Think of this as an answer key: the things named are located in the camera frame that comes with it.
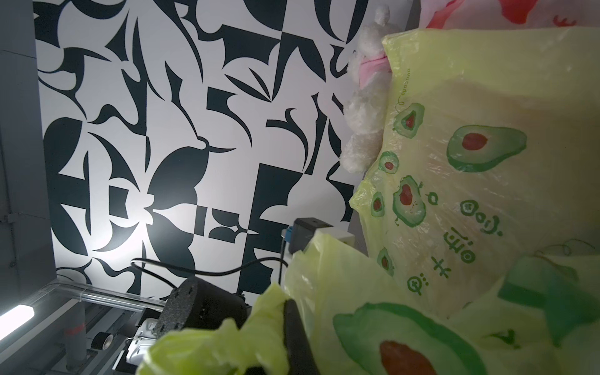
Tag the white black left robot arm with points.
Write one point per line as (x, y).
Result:
(195, 304)

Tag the pink apple print plastic bag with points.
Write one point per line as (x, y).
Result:
(508, 15)

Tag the white plush bear pink shirt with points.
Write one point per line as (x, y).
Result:
(368, 67)

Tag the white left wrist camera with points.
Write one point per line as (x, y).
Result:
(297, 237)

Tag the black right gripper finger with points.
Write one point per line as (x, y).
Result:
(299, 353)

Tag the green avocado print plastic bag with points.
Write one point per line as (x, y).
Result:
(542, 317)

